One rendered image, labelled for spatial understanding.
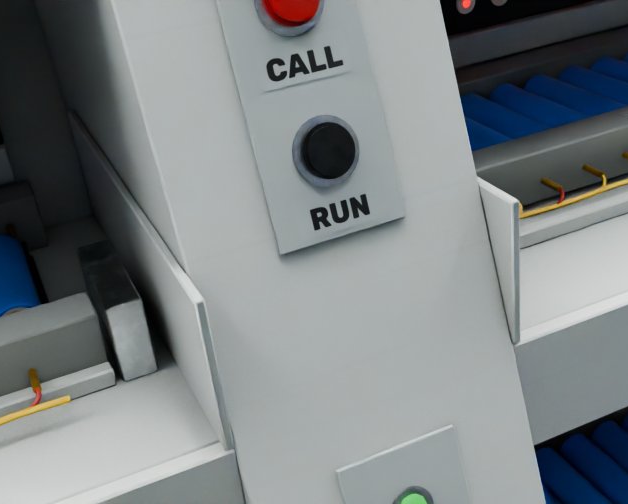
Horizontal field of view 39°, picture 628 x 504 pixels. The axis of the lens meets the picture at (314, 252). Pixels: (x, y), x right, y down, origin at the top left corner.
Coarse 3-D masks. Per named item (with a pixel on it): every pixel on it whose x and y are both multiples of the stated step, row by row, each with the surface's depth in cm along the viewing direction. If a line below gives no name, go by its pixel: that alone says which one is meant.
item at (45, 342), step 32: (0, 320) 29; (32, 320) 28; (64, 320) 28; (96, 320) 28; (0, 352) 28; (32, 352) 28; (64, 352) 28; (96, 352) 29; (0, 384) 28; (32, 384) 27
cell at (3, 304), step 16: (0, 240) 35; (16, 240) 36; (0, 256) 34; (16, 256) 34; (0, 272) 33; (16, 272) 33; (0, 288) 32; (16, 288) 31; (32, 288) 32; (0, 304) 31; (16, 304) 30; (32, 304) 31
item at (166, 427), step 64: (128, 192) 30; (64, 256) 38; (128, 256) 33; (128, 320) 28; (192, 320) 24; (128, 384) 29; (192, 384) 28; (0, 448) 27; (64, 448) 26; (128, 448) 26; (192, 448) 26
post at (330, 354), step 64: (64, 0) 32; (128, 0) 23; (192, 0) 24; (384, 0) 26; (64, 64) 37; (128, 64) 24; (192, 64) 24; (384, 64) 26; (448, 64) 27; (128, 128) 27; (192, 128) 24; (448, 128) 27; (192, 192) 24; (256, 192) 25; (448, 192) 27; (192, 256) 25; (256, 256) 25; (320, 256) 26; (384, 256) 27; (448, 256) 27; (256, 320) 25; (320, 320) 26; (384, 320) 27; (448, 320) 28; (256, 384) 26; (320, 384) 26; (384, 384) 27; (448, 384) 28; (512, 384) 29; (256, 448) 26; (320, 448) 26; (384, 448) 27; (512, 448) 29
